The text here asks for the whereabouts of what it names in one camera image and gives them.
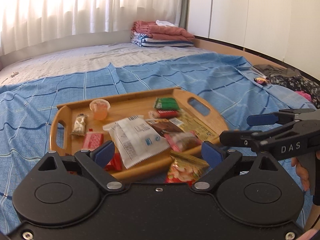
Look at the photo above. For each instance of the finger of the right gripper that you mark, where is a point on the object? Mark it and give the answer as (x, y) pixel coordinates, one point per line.
(283, 116)
(240, 139)

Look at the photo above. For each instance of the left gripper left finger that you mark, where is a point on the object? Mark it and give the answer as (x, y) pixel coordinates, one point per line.
(92, 164)

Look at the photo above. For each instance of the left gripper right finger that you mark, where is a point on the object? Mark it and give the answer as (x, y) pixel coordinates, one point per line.
(222, 164)

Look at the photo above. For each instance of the clear beige snack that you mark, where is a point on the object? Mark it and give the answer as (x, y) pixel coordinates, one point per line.
(79, 126)

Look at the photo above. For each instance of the red nut snack bag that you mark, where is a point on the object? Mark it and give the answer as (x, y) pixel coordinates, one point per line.
(185, 168)

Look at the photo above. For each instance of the pink jelly cup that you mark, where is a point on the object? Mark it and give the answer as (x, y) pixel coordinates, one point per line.
(100, 108)

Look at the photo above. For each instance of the red biscuit roll pack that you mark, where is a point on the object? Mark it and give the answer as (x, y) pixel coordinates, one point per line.
(163, 114)

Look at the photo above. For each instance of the green snack packet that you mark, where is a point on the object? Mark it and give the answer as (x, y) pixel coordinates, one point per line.
(166, 104)

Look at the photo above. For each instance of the person's right hand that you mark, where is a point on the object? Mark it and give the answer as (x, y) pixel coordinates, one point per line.
(302, 172)

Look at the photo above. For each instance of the dark red chocolate bar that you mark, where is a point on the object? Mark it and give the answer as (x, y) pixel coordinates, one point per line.
(115, 164)

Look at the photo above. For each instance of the dark floral cloth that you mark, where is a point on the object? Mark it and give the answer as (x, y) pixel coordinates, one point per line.
(291, 79)

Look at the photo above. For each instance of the small colourful toy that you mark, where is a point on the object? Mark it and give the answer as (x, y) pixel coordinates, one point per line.
(261, 81)

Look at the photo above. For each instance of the pink wrapped brown pastry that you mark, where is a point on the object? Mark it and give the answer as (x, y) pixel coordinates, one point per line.
(182, 141)

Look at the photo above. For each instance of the white snack packet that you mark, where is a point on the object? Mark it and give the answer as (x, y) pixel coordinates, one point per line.
(135, 140)

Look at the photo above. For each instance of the yellow flat snack packet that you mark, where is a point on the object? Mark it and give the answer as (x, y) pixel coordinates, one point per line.
(188, 123)

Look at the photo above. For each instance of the wooden serving tray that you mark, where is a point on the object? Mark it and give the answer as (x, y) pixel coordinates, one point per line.
(124, 108)

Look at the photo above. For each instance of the brown chocolate packet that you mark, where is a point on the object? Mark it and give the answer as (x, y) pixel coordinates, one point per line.
(163, 126)

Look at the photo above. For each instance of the blue checked bedsheet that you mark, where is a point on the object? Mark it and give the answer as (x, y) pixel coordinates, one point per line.
(28, 108)

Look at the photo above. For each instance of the white wardrobe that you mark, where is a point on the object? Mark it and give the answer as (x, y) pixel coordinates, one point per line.
(287, 30)

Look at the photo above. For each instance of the striped blue folded towel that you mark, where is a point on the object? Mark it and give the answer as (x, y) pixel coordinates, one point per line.
(142, 40)

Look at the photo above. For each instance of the grey-green drape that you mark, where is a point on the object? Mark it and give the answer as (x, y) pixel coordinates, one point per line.
(184, 14)

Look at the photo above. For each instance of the folded red blanket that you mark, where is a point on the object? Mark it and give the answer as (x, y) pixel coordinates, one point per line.
(162, 32)

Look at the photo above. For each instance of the white sheer curtain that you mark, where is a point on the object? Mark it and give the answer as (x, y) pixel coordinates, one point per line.
(26, 23)

